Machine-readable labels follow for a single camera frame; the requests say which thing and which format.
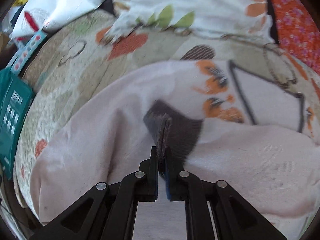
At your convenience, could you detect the pale pink knit sweater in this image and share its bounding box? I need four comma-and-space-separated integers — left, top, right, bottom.
30, 60, 319, 239

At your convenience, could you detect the teal printed bag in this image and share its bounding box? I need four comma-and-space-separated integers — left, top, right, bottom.
1, 68, 35, 180

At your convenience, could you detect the heart patterned quilted bedspread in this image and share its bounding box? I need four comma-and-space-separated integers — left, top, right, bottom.
14, 11, 319, 225

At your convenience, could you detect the dotted blue paper strip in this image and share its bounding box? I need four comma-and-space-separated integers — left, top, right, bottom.
6, 30, 48, 75

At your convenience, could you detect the red floral bed sheet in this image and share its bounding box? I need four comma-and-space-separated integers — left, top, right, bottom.
271, 0, 319, 73

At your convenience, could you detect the white floral pillow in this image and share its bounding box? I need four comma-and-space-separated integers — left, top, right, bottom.
103, 0, 274, 43

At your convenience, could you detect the white plastic package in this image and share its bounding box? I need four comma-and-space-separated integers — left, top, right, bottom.
11, 0, 105, 38

